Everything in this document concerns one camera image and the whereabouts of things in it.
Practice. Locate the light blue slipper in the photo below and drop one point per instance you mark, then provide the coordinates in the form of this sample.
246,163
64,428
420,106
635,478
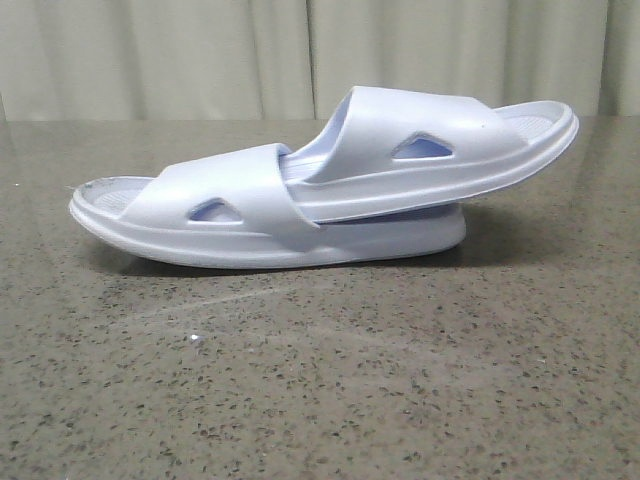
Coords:
234,211
387,150

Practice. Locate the beige curtain backdrop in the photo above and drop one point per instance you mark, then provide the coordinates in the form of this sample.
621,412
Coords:
198,60

